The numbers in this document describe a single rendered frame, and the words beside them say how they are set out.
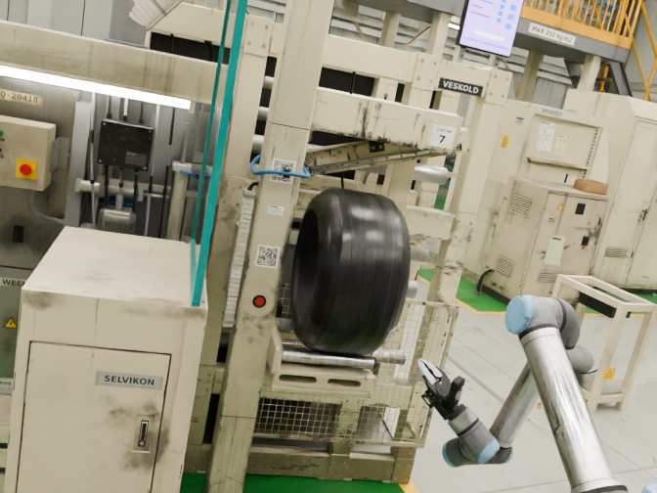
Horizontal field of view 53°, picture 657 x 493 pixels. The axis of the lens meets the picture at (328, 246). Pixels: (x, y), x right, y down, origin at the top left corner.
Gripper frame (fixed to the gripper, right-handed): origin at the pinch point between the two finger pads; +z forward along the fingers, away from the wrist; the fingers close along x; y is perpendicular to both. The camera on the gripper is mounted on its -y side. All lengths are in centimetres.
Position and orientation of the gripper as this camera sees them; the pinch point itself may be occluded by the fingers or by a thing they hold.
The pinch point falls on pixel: (421, 361)
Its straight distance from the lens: 223.4
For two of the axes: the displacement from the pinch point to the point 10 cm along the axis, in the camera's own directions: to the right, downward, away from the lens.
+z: -6.1, -7.7, 1.7
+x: 6.6, -3.8, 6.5
